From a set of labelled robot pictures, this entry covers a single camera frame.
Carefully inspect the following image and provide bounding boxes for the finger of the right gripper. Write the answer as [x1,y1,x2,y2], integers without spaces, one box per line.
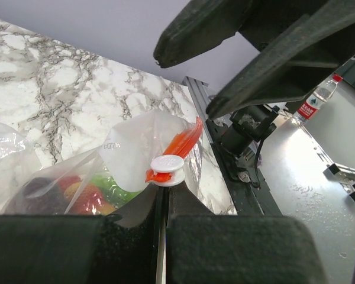
[153,0,254,69]
[206,1,355,119]

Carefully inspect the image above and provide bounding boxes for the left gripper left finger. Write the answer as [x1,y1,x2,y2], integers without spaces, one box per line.
[106,185,166,284]

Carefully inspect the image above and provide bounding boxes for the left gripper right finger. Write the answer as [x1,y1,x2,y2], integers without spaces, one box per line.
[166,183,214,283]

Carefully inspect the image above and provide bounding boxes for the zip bag with red fruit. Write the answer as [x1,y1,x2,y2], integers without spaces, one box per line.
[3,110,203,215]

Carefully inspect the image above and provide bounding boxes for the zip bag with yellow fruit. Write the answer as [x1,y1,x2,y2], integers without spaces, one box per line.
[0,122,41,210]

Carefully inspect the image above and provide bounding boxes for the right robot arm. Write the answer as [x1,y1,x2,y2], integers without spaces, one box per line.
[153,0,355,154]

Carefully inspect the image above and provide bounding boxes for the fake green grapes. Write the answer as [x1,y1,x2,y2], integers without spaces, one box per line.
[90,175,141,208]

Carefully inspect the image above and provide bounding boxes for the fake red strawberries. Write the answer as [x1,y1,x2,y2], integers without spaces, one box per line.
[57,176,116,215]

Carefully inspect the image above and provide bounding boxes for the fake dark eggplant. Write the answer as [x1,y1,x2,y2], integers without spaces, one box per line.
[4,177,68,215]

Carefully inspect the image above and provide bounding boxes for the plastic water bottle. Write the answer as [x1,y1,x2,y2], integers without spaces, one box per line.
[291,74,343,125]

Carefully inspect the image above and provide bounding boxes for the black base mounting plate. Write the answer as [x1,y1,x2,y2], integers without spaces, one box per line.
[206,120,282,216]

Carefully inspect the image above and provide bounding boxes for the aluminium frame rail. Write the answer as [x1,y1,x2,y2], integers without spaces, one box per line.
[183,76,209,122]

